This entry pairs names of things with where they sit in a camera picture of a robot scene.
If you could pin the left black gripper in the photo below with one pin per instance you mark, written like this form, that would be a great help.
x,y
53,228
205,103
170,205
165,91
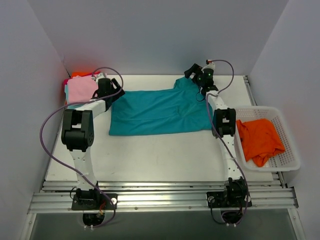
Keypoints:
x,y
116,90

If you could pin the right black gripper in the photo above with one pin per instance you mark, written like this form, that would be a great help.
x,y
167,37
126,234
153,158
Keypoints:
x,y
195,74

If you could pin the teal polo shirt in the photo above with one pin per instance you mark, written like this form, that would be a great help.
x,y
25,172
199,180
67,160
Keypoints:
x,y
157,112

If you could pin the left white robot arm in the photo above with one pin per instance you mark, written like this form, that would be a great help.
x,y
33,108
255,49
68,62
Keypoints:
x,y
78,135

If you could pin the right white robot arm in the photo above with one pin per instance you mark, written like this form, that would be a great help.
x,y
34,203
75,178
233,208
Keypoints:
x,y
223,127

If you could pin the folded pink t shirt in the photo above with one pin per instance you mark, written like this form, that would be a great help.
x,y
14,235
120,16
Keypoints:
x,y
73,98

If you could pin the folded light teal t shirt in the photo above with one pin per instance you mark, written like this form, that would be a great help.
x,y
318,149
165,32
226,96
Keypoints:
x,y
66,91

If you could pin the crumpled orange shirt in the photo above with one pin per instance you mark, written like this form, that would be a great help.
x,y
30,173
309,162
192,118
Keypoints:
x,y
259,140

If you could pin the white plastic basket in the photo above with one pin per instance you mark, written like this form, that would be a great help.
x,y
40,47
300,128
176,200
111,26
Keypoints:
x,y
284,162

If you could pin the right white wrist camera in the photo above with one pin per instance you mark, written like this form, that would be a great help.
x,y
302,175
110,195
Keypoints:
x,y
210,64

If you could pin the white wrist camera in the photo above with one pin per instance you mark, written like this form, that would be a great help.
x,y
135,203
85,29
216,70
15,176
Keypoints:
x,y
97,77
210,64

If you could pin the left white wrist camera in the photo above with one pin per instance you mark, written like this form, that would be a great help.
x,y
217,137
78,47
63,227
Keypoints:
x,y
97,77

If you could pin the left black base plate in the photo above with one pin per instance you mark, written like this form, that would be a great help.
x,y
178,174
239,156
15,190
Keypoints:
x,y
90,203

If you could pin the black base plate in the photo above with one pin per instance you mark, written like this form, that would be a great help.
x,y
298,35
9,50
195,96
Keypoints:
x,y
218,199
90,203

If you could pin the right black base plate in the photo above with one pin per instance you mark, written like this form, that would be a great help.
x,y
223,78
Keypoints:
x,y
218,199

